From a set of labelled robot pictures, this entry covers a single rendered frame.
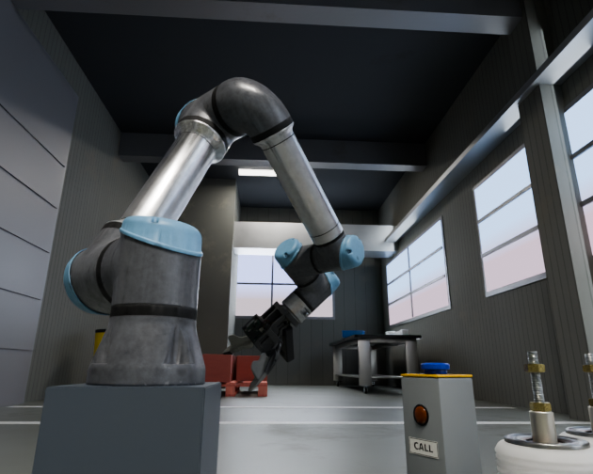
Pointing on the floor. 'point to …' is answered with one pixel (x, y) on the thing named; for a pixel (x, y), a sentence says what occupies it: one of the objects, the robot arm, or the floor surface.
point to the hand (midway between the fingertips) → (236, 372)
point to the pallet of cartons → (232, 372)
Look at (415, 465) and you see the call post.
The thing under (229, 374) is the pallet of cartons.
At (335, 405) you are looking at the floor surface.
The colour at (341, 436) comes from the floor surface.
